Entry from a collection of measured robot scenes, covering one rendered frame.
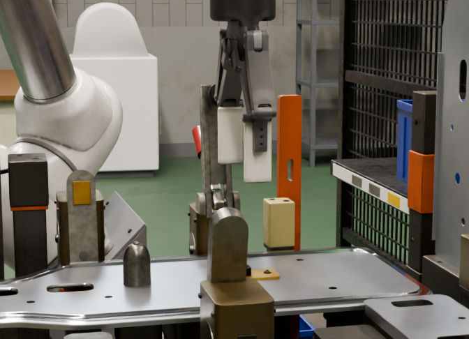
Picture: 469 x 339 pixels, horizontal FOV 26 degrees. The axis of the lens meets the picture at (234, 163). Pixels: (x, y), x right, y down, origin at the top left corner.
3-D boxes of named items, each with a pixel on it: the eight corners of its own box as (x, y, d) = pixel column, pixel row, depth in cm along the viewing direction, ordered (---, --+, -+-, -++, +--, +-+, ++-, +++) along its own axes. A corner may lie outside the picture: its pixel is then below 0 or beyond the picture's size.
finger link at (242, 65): (259, 43, 117) (262, 35, 115) (276, 123, 111) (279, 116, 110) (226, 44, 116) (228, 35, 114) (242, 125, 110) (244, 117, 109)
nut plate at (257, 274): (211, 282, 118) (211, 273, 118) (205, 274, 122) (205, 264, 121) (281, 278, 120) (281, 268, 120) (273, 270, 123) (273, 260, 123)
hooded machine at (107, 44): (152, 164, 823) (150, 2, 802) (163, 177, 766) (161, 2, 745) (65, 168, 808) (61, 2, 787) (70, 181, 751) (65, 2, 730)
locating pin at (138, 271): (125, 301, 116) (124, 245, 115) (121, 294, 119) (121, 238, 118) (153, 299, 117) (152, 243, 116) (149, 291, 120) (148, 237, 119)
